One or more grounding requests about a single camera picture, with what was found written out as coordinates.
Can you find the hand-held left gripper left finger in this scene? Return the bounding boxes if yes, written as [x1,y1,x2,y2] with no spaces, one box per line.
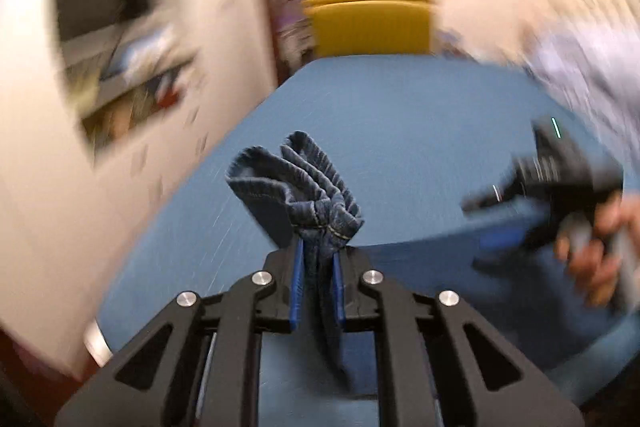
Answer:
[54,241,306,427]

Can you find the bed with blue mattress cover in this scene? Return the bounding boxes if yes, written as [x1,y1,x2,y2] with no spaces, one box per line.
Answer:
[84,56,632,408]

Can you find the yellow upholstered chair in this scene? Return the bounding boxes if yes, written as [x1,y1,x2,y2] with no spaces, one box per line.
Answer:
[302,0,437,58]

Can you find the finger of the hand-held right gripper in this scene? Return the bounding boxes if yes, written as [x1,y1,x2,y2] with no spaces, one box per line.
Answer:
[472,217,566,273]
[462,179,529,214]

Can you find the cream wardrobe with shelves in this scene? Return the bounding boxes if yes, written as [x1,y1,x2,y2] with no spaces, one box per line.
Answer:
[0,0,279,380]

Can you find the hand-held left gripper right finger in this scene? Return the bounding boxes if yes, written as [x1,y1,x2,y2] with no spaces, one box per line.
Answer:
[332,250,586,427]

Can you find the person's right hand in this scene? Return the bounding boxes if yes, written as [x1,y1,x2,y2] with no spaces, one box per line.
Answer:
[555,192,640,308]

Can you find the blue denim pants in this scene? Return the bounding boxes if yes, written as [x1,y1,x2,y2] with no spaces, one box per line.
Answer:
[225,130,624,400]

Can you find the grey star-print duvet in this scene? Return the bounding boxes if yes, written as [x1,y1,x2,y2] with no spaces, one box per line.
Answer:
[524,24,640,170]

